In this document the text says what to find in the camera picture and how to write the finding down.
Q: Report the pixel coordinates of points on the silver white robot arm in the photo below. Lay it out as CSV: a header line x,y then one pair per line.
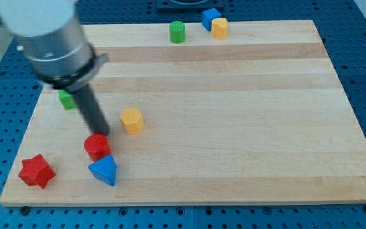
x,y
50,36

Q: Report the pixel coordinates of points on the green star block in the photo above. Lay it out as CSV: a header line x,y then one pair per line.
x,y
66,100

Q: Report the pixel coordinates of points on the red star block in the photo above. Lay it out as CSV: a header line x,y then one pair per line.
x,y
36,171

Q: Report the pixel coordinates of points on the yellow hexagon block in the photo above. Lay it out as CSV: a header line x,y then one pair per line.
x,y
132,120

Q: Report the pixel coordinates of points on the wooden board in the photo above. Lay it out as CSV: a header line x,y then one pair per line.
x,y
258,118

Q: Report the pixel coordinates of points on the green cylinder block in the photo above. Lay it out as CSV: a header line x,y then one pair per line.
x,y
177,32

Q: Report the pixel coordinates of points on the red cylinder block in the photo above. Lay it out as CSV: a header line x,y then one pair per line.
x,y
97,146

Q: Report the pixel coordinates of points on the blue triangle block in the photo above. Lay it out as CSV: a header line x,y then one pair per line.
x,y
104,170

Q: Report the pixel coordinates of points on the yellow heart block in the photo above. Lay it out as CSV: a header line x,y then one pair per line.
x,y
219,28

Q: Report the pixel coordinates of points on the black cylindrical pointer tool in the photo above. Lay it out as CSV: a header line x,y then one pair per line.
x,y
90,110

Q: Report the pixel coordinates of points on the blue cube block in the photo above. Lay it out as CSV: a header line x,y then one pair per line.
x,y
208,16

